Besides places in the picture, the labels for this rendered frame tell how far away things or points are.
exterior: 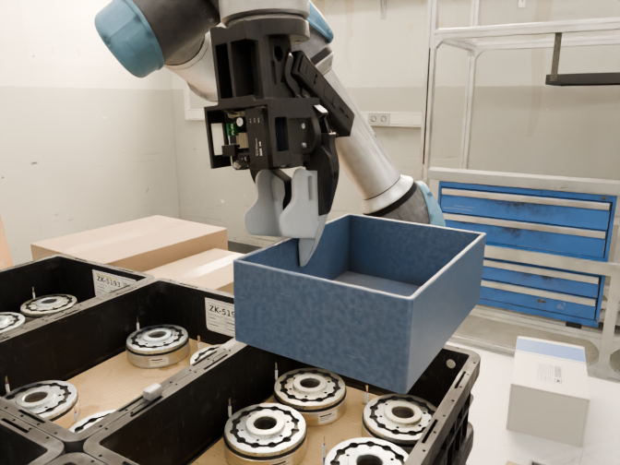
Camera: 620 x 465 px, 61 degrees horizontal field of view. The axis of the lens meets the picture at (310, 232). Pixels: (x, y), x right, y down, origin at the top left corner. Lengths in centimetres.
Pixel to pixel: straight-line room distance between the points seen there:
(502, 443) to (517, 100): 250
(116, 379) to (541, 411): 70
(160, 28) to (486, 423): 82
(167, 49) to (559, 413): 81
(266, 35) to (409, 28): 305
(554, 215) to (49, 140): 311
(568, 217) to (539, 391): 150
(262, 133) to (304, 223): 9
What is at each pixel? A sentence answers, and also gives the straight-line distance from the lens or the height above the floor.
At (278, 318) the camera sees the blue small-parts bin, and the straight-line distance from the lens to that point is 41.
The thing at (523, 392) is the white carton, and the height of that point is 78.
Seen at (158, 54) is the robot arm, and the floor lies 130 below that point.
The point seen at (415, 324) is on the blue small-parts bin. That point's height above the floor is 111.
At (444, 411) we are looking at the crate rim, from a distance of 61.
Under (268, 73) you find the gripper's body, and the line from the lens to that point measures 44.
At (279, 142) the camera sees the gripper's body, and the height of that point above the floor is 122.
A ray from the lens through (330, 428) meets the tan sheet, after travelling 75.
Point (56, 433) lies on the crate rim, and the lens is 62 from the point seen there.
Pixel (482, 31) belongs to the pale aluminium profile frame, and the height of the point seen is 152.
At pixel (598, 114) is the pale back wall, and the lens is 321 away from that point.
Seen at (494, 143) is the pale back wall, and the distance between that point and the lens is 329.
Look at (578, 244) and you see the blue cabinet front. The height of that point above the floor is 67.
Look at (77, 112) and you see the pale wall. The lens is 407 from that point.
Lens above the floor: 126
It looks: 15 degrees down
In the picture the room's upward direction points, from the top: straight up
